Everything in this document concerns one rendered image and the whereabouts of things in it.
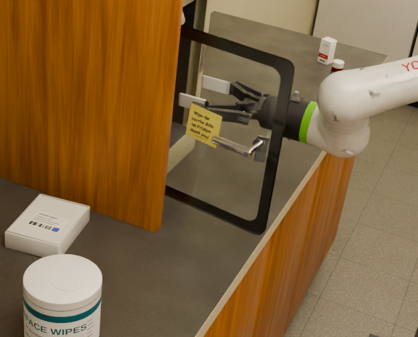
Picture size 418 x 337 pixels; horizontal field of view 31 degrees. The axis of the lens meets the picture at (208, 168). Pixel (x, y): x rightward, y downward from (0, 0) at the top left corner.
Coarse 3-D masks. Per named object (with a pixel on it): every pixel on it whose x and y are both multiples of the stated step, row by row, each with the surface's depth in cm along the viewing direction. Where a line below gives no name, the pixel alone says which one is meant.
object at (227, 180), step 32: (192, 32) 147; (192, 64) 150; (224, 64) 146; (256, 64) 142; (288, 64) 139; (192, 96) 154; (224, 96) 149; (256, 96) 145; (288, 96) 142; (224, 128) 152; (256, 128) 148; (192, 160) 160; (224, 160) 156; (256, 160) 151; (192, 192) 164; (224, 192) 159; (256, 192) 154; (256, 224) 158
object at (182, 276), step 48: (288, 48) 269; (336, 48) 274; (288, 144) 206; (0, 192) 171; (288, 192) 185; (0, 240) 156; (96, 240) 160; (144, 240) 162; (192, 240) 164; (240, 240) 165; (0, 288) 143; (144, 288) 148; (192, 288) 150; (0, 336) 133; (144, 336) 137; (192, 336) 138
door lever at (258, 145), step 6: (216, 138) 148; (222, 138) 148; (216, 144) 149; (222, 144) 148; (228, 144) 147; (234, 144) 147; (240, 144) 147; (252, 144) 150; (258, 144) 148; (234, 150) 147; (240, 150) 146; (246, 150) 146; (252, 150) 146; (258, 150) 150; (246, 156) 146
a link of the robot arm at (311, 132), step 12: (312, 108) 160; (312, 120) 158; (300, 132) 160; (312, 132) 159; (324, 132) 156; (360, 132) 153; (312, 144) 161; (324, 144) 159; (336, 144) 156; (348, 144) 155; (360, 144) 157; (336, 156) 160; (348, 156) 159
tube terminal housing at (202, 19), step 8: (184, 0) 163; (192, 0) 167; (200, 0) 179; (208, 0) 176; (200, 8) 181; (208, 8) 178; (200, 16) 182; (208, 16) 180; (200, 24) 183; (208, 24) 181
